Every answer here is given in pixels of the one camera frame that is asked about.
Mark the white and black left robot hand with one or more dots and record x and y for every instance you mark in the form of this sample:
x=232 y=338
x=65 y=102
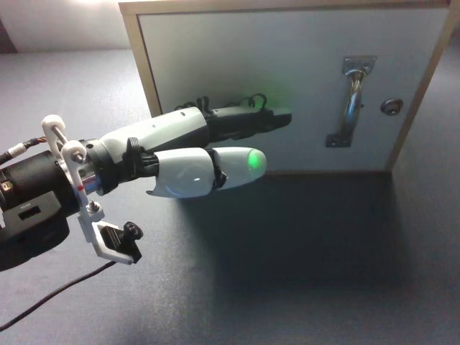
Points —
x=161 y=136

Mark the wooden cabinet body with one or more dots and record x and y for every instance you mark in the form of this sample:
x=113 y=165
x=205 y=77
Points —
x=145 y=72

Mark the round metal door lock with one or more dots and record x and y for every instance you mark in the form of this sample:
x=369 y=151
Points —
x=391 y=106

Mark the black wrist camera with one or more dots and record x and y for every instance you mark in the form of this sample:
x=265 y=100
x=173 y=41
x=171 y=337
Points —
x=118 y=240

